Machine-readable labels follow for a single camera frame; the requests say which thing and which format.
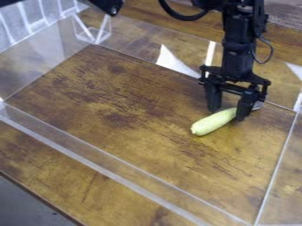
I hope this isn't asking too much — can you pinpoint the clear acrylic enclosure wall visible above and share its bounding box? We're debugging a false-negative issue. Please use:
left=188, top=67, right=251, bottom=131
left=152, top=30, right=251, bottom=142
left=0, top=0, right=302, bottom=226

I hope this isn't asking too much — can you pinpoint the thick black cable hose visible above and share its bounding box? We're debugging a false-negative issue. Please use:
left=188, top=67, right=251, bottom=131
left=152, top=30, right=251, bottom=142
left=156, top=0, right=225, bottom=22

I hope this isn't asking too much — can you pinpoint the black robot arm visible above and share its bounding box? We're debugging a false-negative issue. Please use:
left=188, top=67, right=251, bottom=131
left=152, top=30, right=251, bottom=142
left=199, top=0, right=271, bottom=121

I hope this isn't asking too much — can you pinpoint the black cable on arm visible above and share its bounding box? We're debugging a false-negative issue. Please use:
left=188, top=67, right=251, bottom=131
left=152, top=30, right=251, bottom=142
left=248, top=34, right=275, bottom=65

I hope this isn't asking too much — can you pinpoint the green handled metal spoon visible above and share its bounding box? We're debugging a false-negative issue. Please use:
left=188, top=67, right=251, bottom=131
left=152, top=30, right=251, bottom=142
left=189, top=108, right=236, bottom=136

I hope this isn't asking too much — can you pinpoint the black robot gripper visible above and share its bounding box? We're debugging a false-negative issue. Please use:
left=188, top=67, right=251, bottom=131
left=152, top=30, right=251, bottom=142
left=199, top=64, right=271, bottom=122

